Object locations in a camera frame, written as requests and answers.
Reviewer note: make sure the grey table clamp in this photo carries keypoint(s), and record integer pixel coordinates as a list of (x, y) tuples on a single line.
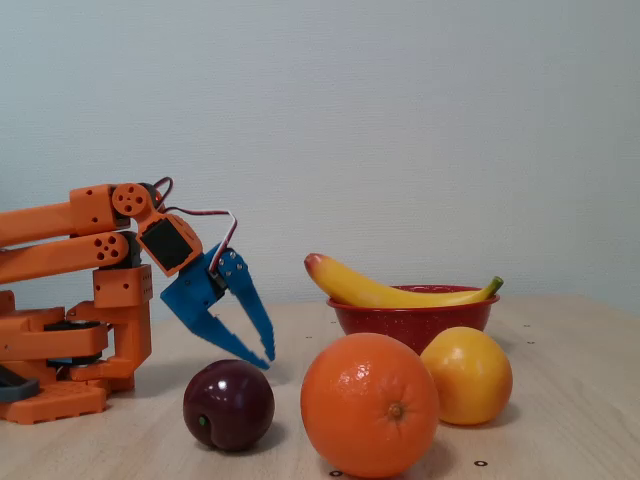
[(25, 389)]

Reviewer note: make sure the orange robot base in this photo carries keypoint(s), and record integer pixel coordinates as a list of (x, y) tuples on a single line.
[(45, 400)]

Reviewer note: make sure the large orange fruit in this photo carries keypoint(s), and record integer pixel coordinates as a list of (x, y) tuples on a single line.
[(370, 405)]

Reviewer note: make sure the small yellow-orange round fruit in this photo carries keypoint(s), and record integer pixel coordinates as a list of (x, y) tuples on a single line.
[(470, 380)]

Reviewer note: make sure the yellow plastic banana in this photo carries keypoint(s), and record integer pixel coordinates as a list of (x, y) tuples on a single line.
[(360, 290)]

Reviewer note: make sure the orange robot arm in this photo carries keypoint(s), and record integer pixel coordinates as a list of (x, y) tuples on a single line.
[(50, 220)]

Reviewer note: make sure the dark purple plum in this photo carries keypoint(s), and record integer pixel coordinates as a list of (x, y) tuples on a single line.
[(227, 405)]

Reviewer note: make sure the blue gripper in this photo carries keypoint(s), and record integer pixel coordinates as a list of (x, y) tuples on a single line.
[(192, 290)]

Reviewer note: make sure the red speckled enamel bowl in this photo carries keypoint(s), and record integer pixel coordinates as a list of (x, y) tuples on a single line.
[(400, 325)]

